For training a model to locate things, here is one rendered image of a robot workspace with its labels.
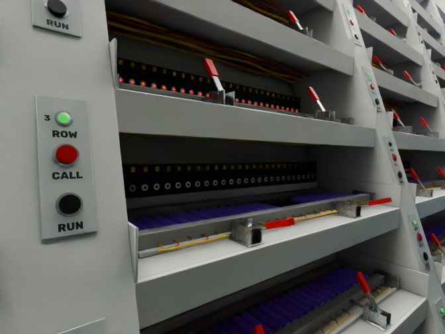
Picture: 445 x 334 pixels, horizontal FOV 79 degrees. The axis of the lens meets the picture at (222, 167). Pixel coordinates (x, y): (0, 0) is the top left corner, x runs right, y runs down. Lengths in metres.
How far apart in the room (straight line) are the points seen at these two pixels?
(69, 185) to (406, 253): 0.68
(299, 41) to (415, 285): 0.58
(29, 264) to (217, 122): 0.25
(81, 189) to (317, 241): 0.34
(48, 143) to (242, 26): 0.36
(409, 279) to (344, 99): 0.45
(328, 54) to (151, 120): 0.49
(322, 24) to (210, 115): 0.60
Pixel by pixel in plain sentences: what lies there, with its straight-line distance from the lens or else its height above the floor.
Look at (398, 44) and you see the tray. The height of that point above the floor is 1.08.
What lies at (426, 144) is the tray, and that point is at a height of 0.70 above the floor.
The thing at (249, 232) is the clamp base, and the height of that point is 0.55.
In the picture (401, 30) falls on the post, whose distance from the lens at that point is 1.58.
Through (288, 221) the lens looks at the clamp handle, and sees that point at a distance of 0.31.
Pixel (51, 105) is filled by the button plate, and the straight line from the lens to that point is 0.29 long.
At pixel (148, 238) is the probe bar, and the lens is 0.33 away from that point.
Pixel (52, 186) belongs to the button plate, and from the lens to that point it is 0.26.
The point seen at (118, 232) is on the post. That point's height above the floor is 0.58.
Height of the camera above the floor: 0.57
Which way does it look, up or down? 11 degrees up
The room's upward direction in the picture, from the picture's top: 10 degrees counter-clockwise
